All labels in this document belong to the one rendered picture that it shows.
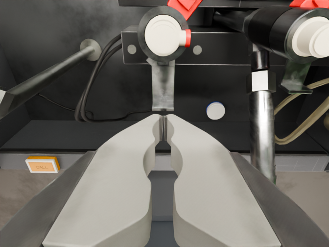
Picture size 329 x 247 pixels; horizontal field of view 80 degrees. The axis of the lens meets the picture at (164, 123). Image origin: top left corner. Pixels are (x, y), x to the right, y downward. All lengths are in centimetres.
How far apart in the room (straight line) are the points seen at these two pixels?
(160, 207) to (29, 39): 63
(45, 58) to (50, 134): 15
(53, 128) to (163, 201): 49
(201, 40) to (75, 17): 25
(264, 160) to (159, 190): 69
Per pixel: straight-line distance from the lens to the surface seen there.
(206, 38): 26
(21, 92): 23
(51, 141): 45
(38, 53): 47
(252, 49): 19
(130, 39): 25
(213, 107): 44
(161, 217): 78
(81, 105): 25
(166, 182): 86
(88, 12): 42
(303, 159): 45
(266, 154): 17
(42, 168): 43
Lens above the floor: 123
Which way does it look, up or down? 59 degrees down
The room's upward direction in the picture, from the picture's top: 180 degrees counter-clockwise
